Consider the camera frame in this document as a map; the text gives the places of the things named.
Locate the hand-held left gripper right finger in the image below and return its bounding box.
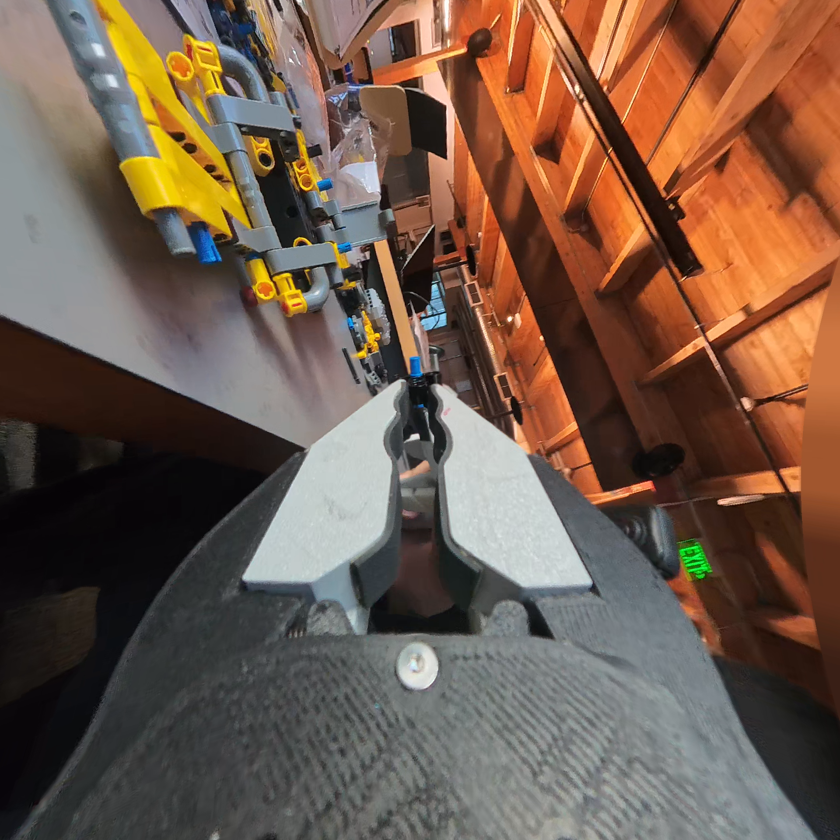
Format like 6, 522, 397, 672
430, 382, 593, 618

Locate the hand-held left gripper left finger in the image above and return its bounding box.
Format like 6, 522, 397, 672
241, 379, 404, 634

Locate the black connector piece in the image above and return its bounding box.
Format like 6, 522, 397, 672
403, 357, 442, 460

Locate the grey desk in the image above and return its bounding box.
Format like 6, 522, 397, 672
0, 0, 421, 473

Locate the green exit sign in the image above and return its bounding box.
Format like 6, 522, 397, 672
676, 538, 716, 584

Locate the dark table with wooden edge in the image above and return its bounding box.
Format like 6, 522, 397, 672
371, 239, 424, 371

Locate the person's black jacket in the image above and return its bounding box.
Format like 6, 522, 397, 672
712, 656, 840, 840

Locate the yellow grey brick vehicle model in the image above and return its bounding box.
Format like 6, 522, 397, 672
46, 0, 398, 320

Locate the pile of loose building pieces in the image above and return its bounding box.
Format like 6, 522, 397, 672
209, 0, 395, 395

